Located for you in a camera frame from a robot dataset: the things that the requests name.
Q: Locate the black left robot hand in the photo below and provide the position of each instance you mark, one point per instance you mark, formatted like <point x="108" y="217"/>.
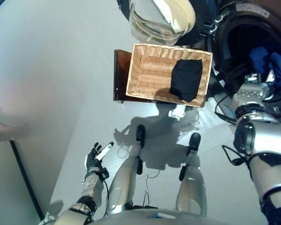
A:
<point x="93" y="161"/>

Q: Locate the black cloth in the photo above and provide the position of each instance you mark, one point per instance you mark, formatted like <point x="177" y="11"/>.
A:
<point x="186" y="79"/>

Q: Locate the blue cloth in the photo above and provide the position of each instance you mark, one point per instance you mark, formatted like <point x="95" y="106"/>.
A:
<point x="257" y="58"/>

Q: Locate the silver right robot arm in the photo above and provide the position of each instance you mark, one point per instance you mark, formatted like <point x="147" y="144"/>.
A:
<point x="248" y="136"/>

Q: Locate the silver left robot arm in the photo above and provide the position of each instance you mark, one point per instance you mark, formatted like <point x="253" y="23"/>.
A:
<point x="91" y="185"/>

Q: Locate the round washing machine door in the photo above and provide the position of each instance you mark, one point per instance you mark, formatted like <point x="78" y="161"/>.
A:
<point x="159" y="21"/>

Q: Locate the grey front-load washing machine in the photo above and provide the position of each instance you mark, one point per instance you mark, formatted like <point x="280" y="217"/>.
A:
<point x="231" y="58"/>

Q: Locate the glossy brown stand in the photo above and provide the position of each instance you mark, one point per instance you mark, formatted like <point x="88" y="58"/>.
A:
<point x="120" y="75"/>

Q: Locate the silver right robot leg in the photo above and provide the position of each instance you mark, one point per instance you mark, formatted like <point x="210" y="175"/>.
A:
<point x="192" y="185"/>

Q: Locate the silver robot torso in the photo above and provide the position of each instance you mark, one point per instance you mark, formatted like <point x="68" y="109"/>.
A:
<point x="178" y="219"/>

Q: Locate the rectangular wicker laundry basket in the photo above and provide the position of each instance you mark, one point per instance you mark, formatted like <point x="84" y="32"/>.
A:
<point x="150" y="75"/>

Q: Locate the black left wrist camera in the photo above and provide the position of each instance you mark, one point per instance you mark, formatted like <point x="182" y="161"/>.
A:
<point x="104" y="174"/>

